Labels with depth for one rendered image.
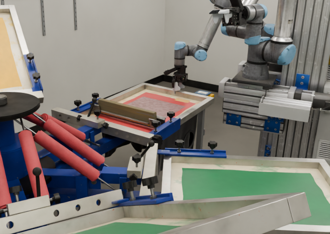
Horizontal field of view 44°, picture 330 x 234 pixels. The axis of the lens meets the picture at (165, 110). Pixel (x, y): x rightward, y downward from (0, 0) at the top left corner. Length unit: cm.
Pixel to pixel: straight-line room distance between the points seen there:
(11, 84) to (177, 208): 174
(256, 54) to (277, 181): 76
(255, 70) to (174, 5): 415
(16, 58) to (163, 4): 403
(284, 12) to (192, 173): 96
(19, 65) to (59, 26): 216
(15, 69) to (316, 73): 177
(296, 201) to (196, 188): 118
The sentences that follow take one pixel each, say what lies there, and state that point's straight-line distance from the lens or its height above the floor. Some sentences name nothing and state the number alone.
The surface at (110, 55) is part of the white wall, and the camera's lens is 550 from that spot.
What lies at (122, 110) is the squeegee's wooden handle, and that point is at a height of 103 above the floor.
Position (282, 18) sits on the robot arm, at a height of 161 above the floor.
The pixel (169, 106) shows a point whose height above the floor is 97.
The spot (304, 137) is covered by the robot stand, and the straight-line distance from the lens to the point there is 265.
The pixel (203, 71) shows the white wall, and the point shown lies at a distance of 631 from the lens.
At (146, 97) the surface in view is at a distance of 285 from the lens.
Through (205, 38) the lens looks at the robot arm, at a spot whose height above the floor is 141.
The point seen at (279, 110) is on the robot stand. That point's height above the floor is 114.
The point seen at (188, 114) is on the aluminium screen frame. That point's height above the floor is 100.
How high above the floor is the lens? 189
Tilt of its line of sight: 20 degrees down
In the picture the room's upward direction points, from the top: 2 degrees clockwise
